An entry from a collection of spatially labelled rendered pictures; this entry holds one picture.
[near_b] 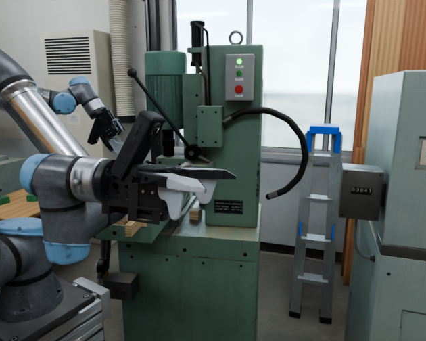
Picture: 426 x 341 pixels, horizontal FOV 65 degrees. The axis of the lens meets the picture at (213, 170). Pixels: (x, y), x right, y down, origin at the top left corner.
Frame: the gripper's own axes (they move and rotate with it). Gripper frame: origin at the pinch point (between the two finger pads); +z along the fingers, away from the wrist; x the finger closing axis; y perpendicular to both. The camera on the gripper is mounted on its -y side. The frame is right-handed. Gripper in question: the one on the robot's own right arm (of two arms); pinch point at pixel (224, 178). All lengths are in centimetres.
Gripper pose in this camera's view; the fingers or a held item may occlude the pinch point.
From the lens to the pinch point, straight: 49.0
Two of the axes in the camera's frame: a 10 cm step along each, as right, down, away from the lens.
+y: -0.4, 9.9, 1.1
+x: -3.2, 0.9, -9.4
